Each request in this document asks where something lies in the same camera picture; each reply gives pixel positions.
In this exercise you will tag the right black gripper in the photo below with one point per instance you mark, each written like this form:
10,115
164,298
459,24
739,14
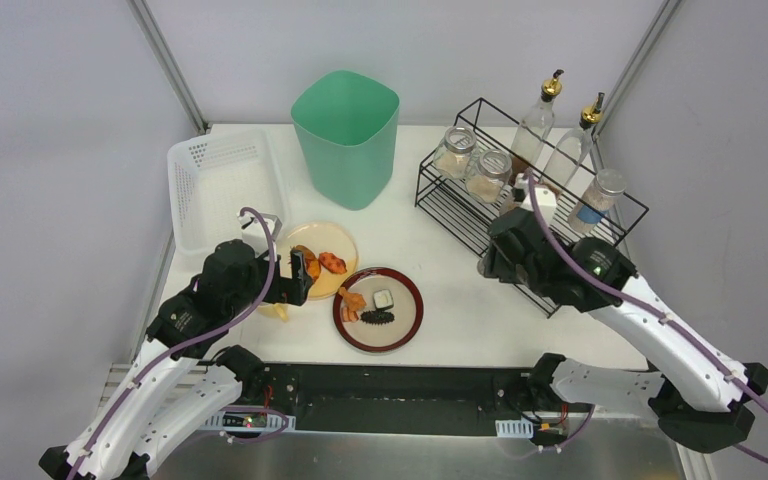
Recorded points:
502,245

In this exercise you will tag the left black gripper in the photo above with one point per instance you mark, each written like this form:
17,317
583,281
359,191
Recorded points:
295,278

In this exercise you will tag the pink lid spice shaker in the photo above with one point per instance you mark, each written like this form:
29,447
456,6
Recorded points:
510,202

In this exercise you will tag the cream plate with leaf pattern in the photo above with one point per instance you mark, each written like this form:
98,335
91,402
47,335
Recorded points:
321,237

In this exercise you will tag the glass jar with rice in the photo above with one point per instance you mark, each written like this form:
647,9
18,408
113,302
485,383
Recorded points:
488,173

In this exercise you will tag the silver lid spice jar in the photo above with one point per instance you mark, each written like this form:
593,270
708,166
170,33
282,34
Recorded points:
599,197

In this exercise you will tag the red rimmed plate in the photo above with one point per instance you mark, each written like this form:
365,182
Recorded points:
409,311

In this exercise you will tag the black wire rack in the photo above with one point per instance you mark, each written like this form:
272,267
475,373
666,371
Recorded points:
466,218

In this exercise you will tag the glass jar with grains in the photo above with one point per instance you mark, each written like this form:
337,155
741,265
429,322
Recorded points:
453,154

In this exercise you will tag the gold spout oil bottle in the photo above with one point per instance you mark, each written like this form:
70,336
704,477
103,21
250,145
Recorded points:
535,126

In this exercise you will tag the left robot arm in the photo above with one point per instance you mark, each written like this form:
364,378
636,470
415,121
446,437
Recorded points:
135,431

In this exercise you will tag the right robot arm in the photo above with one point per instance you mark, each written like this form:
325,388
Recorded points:
693,392

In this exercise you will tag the fried chicken wing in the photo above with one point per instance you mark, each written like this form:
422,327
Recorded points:
311,262

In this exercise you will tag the yellow mug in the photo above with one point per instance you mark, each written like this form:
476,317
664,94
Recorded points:
274,311

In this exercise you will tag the shrimp piece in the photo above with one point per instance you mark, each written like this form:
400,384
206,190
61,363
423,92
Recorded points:
349,316

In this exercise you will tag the fried chicken nugget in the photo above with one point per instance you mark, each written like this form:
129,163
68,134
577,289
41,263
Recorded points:
354,301

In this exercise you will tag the black sea cucumber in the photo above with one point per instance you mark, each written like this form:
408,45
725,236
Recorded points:
377,317

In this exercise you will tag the sushi roll piece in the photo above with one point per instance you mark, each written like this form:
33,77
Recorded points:
383,299

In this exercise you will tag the white plastic basket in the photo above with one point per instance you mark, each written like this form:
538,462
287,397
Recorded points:
212,177

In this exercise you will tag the green plastic bin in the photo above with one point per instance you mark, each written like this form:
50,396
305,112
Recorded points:
346,125

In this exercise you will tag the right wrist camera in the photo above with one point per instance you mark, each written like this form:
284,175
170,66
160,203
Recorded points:
530,195

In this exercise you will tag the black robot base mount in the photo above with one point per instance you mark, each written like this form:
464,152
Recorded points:
447,401

